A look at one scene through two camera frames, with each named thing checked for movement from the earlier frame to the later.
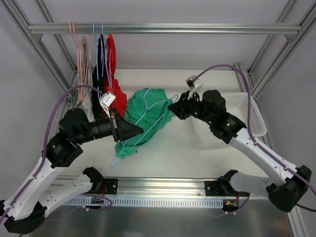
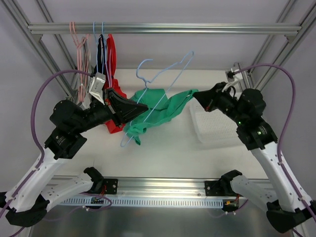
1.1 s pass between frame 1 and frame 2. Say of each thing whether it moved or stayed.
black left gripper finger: moved
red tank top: stayed
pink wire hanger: stayed
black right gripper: moved
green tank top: moved
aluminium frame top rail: stayed
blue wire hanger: moved
